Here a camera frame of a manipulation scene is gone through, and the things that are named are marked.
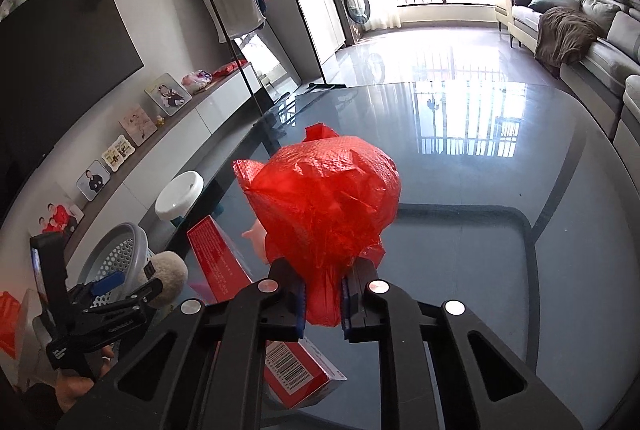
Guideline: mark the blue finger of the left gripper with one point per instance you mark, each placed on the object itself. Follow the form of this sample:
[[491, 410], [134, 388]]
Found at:
[[108, 283]]

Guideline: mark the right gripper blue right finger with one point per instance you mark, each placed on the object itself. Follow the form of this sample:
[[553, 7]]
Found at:
[[346, 304]]

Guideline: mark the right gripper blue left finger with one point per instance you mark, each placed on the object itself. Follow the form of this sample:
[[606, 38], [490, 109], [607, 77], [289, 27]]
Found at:
[[299, 291]]

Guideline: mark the red plastic bag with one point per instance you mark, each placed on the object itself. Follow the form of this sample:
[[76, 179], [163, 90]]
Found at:
[[322, 202]]

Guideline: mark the red cardboard box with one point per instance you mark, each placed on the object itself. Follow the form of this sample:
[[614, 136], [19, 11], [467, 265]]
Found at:
[[262, 321]]

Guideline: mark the grey perforated trash basket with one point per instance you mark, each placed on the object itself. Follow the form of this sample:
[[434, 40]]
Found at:
[[124, 250]]

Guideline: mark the left hand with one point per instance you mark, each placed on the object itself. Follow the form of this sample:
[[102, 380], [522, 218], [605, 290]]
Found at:
[[68, 389]]

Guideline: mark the fuzzy beige microphone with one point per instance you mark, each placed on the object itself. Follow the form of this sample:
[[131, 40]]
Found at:
[[172, 272]]

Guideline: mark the long white TV cabinet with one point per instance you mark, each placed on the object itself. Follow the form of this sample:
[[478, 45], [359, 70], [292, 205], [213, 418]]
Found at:
[[133, 189]]

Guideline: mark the family photo red shirts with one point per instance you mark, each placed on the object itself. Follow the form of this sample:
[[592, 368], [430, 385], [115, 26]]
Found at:
[[52, 211]]

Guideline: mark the white stool with teal legs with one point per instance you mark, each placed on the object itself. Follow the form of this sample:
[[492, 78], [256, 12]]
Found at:
[[178, 197]]

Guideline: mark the framed portrait man in black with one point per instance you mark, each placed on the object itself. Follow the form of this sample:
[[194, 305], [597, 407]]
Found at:
[[93, 180]]

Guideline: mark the beige baby photo panel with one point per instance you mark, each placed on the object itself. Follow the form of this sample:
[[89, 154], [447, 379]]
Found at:
[[138, 125]]

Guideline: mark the pink plastic bag on cabinet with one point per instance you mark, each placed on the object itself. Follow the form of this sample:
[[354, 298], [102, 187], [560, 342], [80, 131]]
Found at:
[[197, 81]]

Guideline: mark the red packet on cabinet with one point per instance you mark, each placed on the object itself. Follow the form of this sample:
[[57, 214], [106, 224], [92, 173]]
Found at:
[[228, 69]]

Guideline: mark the front loading washing machine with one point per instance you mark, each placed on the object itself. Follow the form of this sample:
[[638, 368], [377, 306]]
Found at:
[[358, 11]]

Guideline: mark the grey hanging towel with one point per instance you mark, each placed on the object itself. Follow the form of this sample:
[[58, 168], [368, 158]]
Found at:
[[236, 18]]

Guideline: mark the brown blanket on sofa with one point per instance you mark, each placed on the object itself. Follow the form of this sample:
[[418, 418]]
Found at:
[[565, 36]]

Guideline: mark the grey sofa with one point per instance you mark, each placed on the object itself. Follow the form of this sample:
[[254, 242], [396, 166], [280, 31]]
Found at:
[[592, 46]]

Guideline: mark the black clothes drying rack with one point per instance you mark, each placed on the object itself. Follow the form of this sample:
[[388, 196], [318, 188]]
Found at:
[[291, 40]]

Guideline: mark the scalloped white photo frame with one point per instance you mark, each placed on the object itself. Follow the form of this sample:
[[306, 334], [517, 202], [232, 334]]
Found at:
[[117, 153]]

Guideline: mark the child photo white frame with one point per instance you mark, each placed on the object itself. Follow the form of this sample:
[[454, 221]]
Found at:
[[168, 94]]

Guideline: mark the black wall television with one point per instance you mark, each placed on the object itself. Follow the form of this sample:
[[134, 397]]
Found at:
[[58, 59]]

